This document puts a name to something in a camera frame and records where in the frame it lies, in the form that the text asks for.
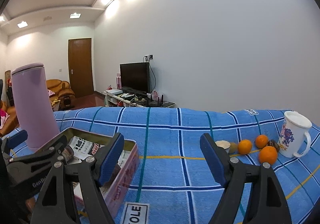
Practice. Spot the black television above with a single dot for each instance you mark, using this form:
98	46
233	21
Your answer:
135	77

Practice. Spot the green kiwi fruit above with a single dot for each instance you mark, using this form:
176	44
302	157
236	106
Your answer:
233	148

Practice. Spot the dark brown passion fruit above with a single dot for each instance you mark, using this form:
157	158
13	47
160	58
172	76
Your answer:
274	144

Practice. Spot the wall power socket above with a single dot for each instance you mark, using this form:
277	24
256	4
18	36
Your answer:
147	58

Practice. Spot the pink metal tin box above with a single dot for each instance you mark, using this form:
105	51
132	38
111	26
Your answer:
104	163

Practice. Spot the orange right in row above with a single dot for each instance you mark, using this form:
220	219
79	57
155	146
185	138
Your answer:
261	141

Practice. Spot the white tv stand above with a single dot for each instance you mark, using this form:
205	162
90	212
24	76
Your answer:
116	98

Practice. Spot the blue plaid blanket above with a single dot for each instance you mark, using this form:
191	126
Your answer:
173	176

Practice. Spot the large orange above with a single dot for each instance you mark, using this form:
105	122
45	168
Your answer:
268	154

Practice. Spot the orange leather armchair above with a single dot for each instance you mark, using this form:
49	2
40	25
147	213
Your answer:
60	94

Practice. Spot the brown wooden door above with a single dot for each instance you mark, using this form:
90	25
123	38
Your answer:
80	66

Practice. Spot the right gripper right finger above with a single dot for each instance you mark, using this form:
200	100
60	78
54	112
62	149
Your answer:
266	203

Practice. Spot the white floral mug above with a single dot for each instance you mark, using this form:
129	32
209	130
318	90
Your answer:
295	140

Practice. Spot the pink box beside television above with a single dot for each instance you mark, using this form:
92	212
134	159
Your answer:
118	81

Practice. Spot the purple thermos bottle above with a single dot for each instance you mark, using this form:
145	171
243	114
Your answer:
33	106

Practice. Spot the orange in row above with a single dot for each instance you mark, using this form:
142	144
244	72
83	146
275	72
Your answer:
261	141
244	147

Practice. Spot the black router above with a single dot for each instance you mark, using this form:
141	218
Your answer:
157	103

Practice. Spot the printed paper leaflet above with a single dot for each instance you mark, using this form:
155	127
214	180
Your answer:
83	148

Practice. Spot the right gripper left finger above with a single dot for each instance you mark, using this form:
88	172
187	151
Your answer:
56	200

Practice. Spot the purple round fruit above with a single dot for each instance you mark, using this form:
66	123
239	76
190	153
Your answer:
115	173

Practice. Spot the orange left in row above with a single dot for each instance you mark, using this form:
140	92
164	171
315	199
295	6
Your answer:
244	147

